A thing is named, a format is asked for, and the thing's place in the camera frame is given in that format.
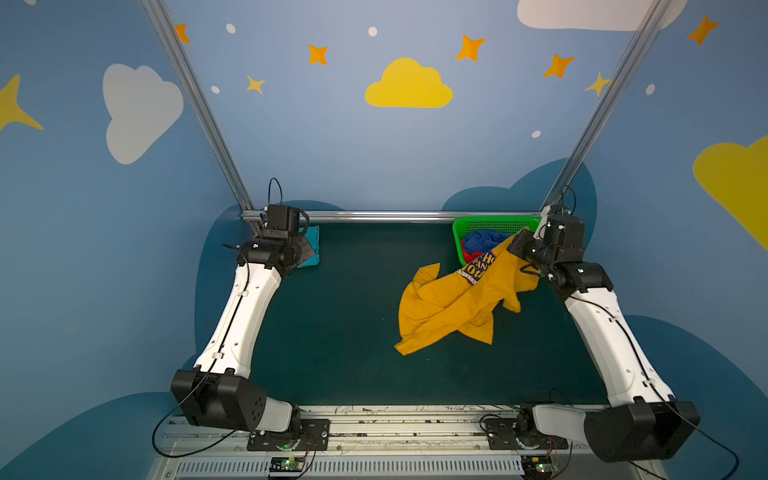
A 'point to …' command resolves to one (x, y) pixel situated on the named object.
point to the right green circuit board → (537, 467)
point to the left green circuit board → (287, 464)
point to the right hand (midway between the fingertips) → (517, 233)
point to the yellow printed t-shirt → (432, 307)
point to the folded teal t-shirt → (312, 235)
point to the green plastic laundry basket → (502, 224)
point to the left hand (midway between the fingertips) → (304, 249)
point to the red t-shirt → (468, 256)
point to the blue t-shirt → (484, 241)
